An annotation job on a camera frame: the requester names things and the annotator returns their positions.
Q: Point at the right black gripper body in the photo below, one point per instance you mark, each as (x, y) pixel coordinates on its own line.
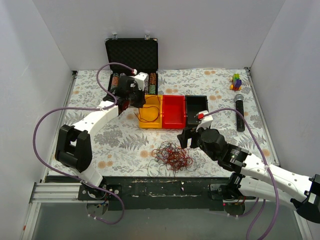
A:
(190, 136)

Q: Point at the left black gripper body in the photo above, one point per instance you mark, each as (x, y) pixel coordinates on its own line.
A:
(139, 99)

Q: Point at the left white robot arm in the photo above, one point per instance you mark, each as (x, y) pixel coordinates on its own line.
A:
(74, 147)

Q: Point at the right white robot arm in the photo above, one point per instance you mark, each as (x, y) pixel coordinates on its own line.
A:
(252, 178)

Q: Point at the red plastic bin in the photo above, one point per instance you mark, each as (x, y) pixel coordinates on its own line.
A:
(173, 112)

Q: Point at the black plastic bin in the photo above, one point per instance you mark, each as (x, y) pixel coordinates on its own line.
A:
(193, 105)

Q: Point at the yellow plastic bin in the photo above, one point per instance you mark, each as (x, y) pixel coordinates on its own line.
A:
(150, 115)

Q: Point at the black microphone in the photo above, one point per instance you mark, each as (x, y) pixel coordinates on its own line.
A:
(239, 106)

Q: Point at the black poker chip case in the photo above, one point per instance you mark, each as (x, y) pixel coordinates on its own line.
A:
(137, 53)

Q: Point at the colourful toy block figure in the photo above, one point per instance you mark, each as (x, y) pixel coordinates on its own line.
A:
(235, 82)

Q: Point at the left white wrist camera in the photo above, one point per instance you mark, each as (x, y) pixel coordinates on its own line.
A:
(140, 78)

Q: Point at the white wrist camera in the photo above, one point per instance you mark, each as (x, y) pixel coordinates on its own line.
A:
(205, 120)
(140, 78)

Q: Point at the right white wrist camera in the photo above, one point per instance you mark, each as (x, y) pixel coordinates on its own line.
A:
(205, 120)

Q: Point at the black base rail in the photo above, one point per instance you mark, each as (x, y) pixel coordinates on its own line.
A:
(158, 193)

